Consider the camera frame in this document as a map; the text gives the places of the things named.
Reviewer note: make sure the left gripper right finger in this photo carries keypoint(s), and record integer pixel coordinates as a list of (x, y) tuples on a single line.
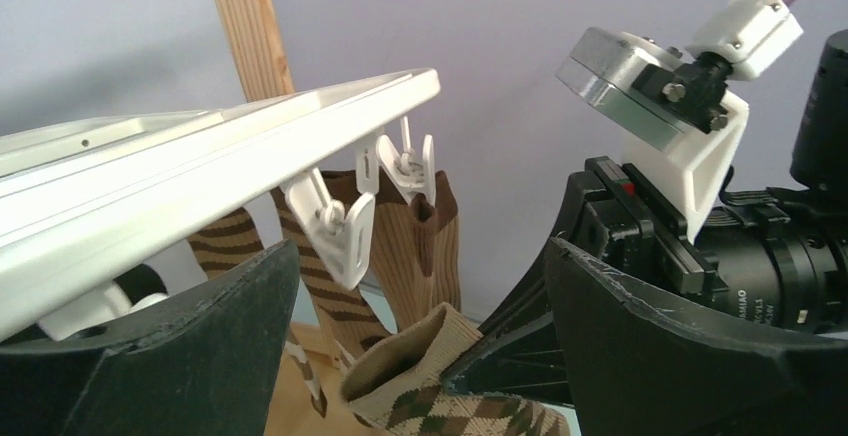
[(643, 361)]

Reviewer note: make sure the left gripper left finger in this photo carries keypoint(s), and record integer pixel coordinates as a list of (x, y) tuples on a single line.
[(202, 362)]

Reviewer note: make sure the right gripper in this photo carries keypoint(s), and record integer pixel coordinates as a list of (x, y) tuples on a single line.
[(615, 214)]

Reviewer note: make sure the plain brown sock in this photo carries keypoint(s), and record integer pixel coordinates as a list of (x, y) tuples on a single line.
[(414, 251)]

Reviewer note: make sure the brown striped sock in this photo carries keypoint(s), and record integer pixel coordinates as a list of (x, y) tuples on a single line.
[(348, 322), (225, 243)]

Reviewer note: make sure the white plastic clip hanger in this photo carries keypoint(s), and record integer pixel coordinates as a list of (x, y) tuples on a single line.
[(84, 201)]

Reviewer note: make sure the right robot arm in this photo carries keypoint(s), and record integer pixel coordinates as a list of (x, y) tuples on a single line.
[(782, 252)]

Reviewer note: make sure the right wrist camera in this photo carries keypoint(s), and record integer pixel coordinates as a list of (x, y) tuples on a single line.
[(684, 125)]

